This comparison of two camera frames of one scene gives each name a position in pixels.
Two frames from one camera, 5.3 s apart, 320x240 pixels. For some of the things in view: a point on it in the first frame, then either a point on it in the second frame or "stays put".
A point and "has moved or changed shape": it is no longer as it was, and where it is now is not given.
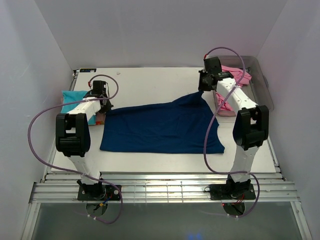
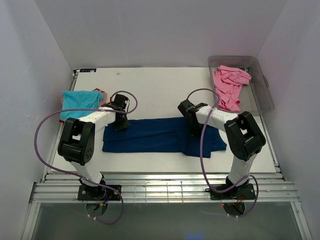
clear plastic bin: (247, 72) stays put
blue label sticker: (88, 70) stays put
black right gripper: (201, 87) → (194, 133)
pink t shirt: (236, 73) stays put
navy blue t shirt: (180, 126) has moved or changed shape
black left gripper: (107, 108) → (124, 125)
